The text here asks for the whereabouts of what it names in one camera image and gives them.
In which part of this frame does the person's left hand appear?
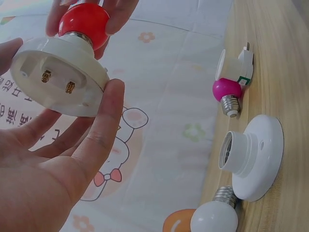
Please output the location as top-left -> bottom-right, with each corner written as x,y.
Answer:
0,37 -> 125,232

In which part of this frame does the person's right hand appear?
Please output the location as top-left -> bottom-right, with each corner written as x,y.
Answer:
45,0 -> 140,60

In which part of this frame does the red light bulb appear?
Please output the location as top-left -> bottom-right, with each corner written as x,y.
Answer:
58,0 -> 111,51

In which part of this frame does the white round lamp holder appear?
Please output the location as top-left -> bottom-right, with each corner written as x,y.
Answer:
216,114 -> 284,203
11,33 -> 110,118

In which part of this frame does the pink light bulb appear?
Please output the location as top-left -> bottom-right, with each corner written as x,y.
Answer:
211,77 -> 242,118

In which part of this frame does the white light bulb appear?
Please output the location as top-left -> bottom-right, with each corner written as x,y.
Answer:
190,185 -> 239,232

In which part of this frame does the white plug adapter with switch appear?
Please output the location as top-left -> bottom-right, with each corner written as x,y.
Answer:
214,42 -> 254,87

